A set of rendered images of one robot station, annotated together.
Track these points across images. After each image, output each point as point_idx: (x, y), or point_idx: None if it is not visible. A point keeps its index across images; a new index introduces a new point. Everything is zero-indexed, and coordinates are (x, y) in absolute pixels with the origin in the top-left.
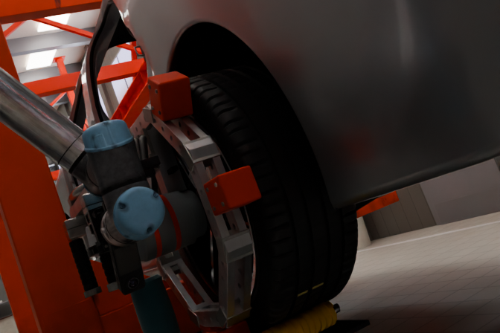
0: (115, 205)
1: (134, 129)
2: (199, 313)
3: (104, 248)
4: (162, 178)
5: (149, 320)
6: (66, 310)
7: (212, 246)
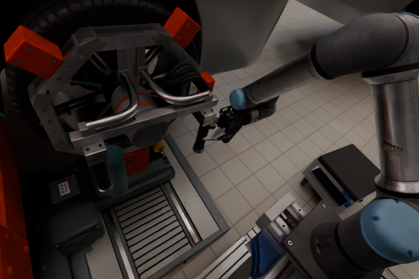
0: (274, 108)
1: (114, 41)
2: (124, 149)
3: (235, 129)
4: (139, 80)
5: (125, 170)
6: (2, 250)
7: (105, 111)
